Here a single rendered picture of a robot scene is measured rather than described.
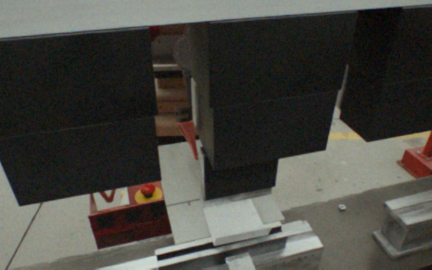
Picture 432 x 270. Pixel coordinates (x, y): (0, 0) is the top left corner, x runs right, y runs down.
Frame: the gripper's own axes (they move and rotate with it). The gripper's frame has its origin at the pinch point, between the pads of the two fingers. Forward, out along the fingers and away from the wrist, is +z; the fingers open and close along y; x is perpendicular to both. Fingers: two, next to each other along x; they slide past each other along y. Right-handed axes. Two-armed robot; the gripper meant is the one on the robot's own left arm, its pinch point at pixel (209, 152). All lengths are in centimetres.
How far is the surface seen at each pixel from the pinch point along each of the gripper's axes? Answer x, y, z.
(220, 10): -34.8, -4.5, -16.2
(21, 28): -34.7, -20.2, -16.0
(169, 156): 6.6, -6.9, 0.1
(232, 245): -14.7, -1.7, 12.5
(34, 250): 122, -70, 48
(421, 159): 113, 157, 41
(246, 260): -17.9, -0.8, 13.8
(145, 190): 27.2, -12.6, 10.3
